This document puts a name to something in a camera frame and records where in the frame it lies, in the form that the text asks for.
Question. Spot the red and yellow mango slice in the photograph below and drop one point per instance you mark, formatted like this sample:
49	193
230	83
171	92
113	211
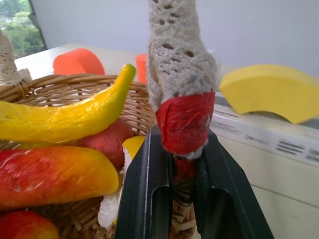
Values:
52	174

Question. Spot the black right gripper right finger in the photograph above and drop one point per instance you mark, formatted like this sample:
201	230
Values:
224	189

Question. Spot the large orange foam block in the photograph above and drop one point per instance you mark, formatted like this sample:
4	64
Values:
77	62

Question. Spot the yellow toy banana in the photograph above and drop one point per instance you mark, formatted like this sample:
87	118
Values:
67	117

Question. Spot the yellow arch foam block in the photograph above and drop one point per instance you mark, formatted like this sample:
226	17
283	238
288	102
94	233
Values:
269	89

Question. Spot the white box with black print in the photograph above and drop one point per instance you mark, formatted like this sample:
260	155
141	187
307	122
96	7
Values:
264	134

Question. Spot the small orange foam block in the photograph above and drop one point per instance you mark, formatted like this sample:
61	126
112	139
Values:
141	67

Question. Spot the dark red round toy fruit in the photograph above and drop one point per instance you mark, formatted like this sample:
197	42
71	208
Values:
109	142

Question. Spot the yellow fruit piece white foam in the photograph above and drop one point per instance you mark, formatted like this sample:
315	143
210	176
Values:
117	189

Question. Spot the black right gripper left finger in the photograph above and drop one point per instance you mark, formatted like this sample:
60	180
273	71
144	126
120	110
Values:
142	194

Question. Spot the red and yellow toy apple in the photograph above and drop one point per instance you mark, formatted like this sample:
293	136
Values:
25	225

